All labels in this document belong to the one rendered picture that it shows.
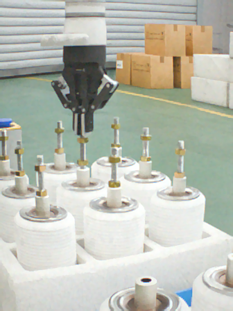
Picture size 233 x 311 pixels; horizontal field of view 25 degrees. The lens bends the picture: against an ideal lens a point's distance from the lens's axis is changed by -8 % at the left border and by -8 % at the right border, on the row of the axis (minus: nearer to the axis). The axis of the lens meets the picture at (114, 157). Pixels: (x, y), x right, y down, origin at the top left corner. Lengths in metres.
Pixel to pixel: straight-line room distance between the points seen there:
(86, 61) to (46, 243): 0.30
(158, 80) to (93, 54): 3.72
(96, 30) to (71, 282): 0.41
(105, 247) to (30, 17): 5.42
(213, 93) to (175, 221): 2.99
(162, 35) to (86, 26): 3.78
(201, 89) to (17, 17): 2.82
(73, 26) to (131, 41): 5.94
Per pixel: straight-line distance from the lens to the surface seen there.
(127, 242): 0.83
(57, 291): 0.79
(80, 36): 0.84
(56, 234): 0.78
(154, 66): 4.56
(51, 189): 1.03
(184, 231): 0.89
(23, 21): 6.10
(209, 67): 3.87
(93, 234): 0.84
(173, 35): 4.69
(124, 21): 6.76
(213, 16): 7.83
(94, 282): 0.80
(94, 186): 0.94
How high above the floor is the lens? 0.52
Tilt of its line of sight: 14 degrees down
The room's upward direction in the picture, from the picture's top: straight up
